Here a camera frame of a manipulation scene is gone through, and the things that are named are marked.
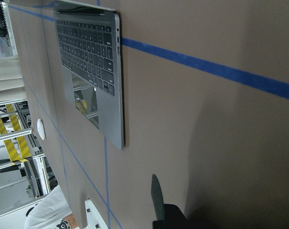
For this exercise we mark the grey laptop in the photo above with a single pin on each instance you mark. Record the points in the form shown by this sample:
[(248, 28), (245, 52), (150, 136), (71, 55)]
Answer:
[(89, 39)]

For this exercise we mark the black mouse pad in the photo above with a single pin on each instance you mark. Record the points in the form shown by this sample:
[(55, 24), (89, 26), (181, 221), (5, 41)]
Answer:
[(168, 216)]

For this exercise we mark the white computer mouse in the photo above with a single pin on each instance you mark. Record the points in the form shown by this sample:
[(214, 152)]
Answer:
[(40, 129)]

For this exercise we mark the person in white shirt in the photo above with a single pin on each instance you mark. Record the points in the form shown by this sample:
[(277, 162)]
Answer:
[(53, 212)]

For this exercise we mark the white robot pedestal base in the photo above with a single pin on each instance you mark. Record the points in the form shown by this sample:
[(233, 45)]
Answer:
[(94, 218)]

